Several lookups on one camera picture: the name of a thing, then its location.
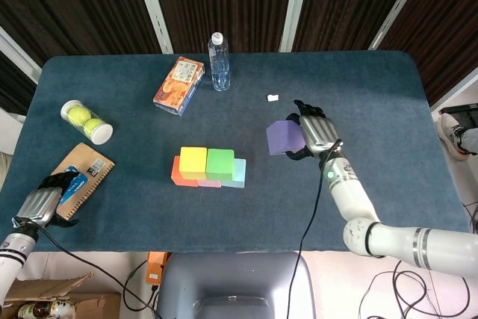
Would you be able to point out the teal table cloth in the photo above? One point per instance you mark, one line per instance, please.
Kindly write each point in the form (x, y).
(336, 72)

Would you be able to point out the orange foam cube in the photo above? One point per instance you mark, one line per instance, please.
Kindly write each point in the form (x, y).
(175, 177)

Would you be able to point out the blue cookie packet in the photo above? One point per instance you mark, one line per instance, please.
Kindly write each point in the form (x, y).
(76, 186)

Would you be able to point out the light blue foam cube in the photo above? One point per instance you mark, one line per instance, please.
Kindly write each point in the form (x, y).
(239, 173)

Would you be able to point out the grey chair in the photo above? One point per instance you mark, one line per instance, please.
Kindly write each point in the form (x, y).
(235, 281)

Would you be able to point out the white partition post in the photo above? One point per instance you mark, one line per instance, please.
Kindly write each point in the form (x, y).
(297, 5)
(18, 55)
(153, 9)
(399, 5)
(455, 91)

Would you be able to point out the orange power strip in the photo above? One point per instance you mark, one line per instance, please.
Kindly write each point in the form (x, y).
(155, 270)

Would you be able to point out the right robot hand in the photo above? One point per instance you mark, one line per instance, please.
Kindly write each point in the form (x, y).
(317, 132)

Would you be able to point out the small white object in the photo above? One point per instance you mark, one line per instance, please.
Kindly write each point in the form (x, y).
(273, 97)

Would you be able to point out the blue orange biscuit box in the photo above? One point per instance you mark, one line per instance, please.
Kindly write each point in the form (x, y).
(179, 85)

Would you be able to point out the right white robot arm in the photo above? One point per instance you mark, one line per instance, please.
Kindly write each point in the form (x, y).
(373, 222)

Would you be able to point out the pink foam cube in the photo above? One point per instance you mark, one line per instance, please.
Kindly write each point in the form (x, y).
(209, 184)

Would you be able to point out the green foam cube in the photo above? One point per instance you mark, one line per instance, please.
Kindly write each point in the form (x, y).
(220, 164)

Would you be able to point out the yellow foam cube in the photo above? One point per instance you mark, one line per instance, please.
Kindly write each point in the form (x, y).
(193, 162)

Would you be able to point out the brown spiral notebook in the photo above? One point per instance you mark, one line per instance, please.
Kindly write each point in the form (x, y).
(97, 169)

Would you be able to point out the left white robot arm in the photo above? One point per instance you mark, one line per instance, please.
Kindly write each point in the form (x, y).
(13, 255)

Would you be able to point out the labelled glass bottle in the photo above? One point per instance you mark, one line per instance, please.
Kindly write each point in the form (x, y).
(41, 309)

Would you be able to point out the clear tennis ball tube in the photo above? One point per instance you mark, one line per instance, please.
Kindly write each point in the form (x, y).
(101, 134)

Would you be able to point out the purple foam cube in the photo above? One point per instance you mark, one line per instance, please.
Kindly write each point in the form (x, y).
(284, 137)

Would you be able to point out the clear plastic water bottle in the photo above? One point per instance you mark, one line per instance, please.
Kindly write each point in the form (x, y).
(219, 65)

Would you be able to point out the black rectangular object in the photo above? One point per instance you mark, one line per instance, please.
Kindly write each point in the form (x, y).
(463, 111)

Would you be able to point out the yellow-green tennis ball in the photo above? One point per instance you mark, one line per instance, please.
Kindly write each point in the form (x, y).
(93, 126)
(78, 115)

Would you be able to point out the white orange sneaker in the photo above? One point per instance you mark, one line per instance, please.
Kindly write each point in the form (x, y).
(453, 132)

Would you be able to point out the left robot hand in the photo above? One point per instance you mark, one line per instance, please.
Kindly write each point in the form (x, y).
(41, 201)

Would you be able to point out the brown cardboard box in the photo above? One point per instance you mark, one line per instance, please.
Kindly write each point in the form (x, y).
(93, 304)

